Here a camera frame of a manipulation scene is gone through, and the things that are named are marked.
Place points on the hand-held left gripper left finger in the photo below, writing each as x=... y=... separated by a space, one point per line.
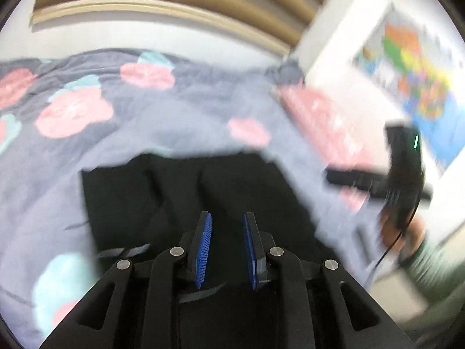
x=203 y=247

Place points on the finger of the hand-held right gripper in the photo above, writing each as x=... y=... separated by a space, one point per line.
x=356 y=181

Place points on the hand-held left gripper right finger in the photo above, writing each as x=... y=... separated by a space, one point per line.
x=250 y=251

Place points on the black hooded jacket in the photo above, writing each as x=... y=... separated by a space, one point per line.
x=225 y=189

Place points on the person's right forearm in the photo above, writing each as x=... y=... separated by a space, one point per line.
x=436 y=272

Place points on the person's right hand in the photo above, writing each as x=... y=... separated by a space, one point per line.
x=390 y=236

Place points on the pink pillow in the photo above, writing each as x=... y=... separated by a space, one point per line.
x=323 y=123

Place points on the grey pillow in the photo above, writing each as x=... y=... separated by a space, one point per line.
x=287 y=72

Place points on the grey floral blanket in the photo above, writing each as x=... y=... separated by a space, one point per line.
x=152 y=123

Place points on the colourful wall map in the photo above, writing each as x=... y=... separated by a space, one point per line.
x=417 y=72

